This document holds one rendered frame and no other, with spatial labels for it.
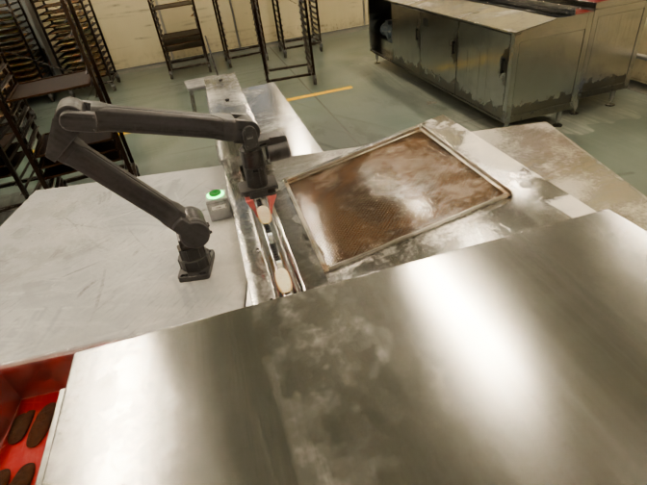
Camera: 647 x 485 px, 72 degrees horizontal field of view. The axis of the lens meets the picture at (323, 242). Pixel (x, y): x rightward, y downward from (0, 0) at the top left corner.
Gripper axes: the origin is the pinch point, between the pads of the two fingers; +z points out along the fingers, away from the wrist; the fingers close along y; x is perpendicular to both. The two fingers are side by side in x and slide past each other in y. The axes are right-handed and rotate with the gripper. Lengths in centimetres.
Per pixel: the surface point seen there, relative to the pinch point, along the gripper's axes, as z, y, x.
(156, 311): 11.3, -32.7, -17.1
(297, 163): 11, 20, 50
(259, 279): 6.8, -5.7, -20.5
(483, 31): 14, 204, 219
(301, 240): 10.9, 9.1, -2.1
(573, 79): 51, 260, 181
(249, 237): 6.8, -5.4, -0.3
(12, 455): 11, -58, -49
